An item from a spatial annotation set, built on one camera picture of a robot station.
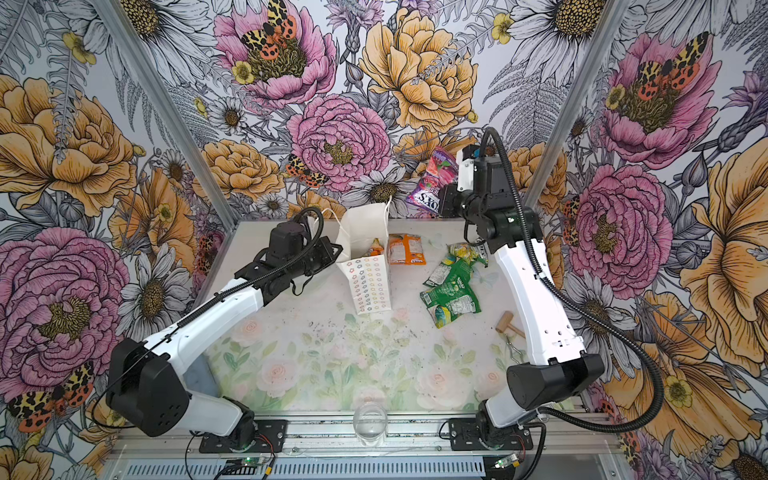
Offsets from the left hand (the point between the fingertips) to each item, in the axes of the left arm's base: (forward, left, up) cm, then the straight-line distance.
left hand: (343, 255), depth 81 cm
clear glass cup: (-35, -7, -25) cm, 43 cm away
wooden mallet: (-10, -47, -22) cm, 53 cm away
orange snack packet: (+19, -18, -20) cm, 33 cm away
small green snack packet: (+17, -39, -19) cm, 47 cm away
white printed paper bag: (+17, -4, -12) cm, 21 cm away
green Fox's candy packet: (-4, -31, -20) cm, 37 cm away
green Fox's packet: (+8, -33, -20) cm, 39 cm away
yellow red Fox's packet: (+14, -8, -13) cm, 21 cm away
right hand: (+3, -24, +16) cm, 29 cm away
